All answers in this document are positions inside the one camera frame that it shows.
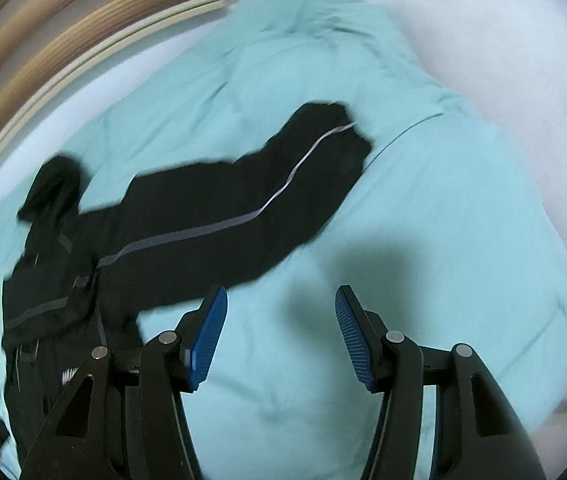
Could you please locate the light teal duvet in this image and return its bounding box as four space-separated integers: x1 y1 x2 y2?
0 0 567 480

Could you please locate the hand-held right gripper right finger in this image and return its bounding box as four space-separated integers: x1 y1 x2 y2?
334 285 547 480

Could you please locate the black jacket with grey stripes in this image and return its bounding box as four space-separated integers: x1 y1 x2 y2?
0 101 373 480

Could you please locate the white mattress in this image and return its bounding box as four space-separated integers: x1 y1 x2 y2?
0 0 244 233

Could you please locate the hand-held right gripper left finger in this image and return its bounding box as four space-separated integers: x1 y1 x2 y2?
22 284 229 480

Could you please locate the wooden slatted headboard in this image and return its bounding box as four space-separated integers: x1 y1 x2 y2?
0 0 230 161

